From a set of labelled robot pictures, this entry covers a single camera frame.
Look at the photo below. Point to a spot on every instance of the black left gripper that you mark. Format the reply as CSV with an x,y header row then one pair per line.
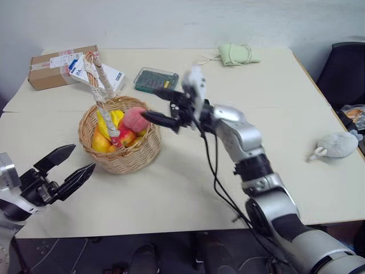
x,y
38,187

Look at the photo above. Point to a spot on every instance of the orange fruit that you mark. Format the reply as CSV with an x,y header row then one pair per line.
x,y
100,142

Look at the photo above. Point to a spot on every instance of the black chair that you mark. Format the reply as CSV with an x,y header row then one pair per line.
x,y
345,74

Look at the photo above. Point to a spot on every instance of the pink peach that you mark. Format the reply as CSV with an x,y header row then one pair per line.
x,y
134,120

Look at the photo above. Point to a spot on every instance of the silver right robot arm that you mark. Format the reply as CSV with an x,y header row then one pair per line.
x,y
265,182

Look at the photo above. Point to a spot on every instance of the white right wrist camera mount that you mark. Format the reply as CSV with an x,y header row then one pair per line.
x,y
196,82

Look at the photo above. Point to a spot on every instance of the brown cardboard box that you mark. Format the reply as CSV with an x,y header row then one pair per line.
x,y
48,71

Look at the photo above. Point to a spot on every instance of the yellow banana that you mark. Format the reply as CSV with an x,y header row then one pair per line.
x,y
115,118

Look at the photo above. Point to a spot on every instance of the grey plush mouse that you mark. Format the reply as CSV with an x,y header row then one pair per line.
x,y
336,144

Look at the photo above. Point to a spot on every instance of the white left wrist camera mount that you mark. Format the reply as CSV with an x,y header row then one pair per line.
x,y
7,171

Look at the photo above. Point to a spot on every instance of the clear plastic snack bag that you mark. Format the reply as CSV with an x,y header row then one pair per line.
x,y
353,115

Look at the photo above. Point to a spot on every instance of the dark rounded shape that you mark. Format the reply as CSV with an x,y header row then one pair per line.
x,y
145,258

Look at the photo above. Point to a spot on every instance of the red yellow apple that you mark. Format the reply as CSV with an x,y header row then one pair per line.
x,y
127,137

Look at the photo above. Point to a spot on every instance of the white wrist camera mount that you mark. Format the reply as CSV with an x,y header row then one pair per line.
x,y
196,82
7,171

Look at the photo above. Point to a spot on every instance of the green circuit board case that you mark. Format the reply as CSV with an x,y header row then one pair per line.
x,y
151,81

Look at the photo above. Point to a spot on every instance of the white box blue label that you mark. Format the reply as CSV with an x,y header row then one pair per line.
x,y
114,77

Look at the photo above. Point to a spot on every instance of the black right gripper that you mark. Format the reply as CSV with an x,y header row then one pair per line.
x,y
185,109

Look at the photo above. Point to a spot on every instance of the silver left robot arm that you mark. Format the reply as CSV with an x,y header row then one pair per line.
x,y
11,217

